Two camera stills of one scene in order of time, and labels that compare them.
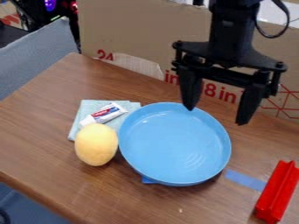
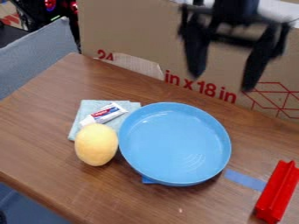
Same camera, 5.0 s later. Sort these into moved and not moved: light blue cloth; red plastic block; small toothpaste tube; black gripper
Moved: black gripper
Not moved: red plastic block; light blue cloth; small toothpaste tube
